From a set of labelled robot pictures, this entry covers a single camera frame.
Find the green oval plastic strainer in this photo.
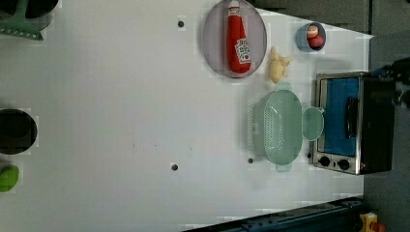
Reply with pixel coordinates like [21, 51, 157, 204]
[248, 82, 303, 173]

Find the red ketchup bottle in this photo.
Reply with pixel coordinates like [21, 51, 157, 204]
[226, 0, 251, 73]

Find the grey round plate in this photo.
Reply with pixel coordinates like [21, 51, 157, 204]
[202, 0, 267, 78]

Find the yellow plush banana bunch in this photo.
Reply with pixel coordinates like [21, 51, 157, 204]
[270, 46, 293, 84]

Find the green plastic cup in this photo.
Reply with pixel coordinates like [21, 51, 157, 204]
[302, 107, 324, 141]

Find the blue bowl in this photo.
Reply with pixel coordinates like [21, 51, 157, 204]
[295, 22, 326, 52]

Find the red toy apple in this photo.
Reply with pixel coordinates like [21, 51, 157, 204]
[307, 35, 324, 49]

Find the orange toy fruit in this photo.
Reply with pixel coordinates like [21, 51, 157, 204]
[307, 25, 318, 39]

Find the black toaster oven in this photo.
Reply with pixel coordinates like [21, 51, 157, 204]
[311, 72, 395, 175]

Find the black round object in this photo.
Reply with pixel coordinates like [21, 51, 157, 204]
[0, 109, 38, 155]

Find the yellow red emergency button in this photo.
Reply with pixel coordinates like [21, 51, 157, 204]
[360, 213, 386, 232]

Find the green toy fruit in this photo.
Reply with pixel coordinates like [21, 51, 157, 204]
[0, 165, 19, 192]

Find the green plastic rack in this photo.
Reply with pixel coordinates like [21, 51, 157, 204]
[0, 0, 44, 41]

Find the blue metal frame rail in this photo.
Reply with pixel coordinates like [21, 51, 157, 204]
[185, 197, 368, 232]

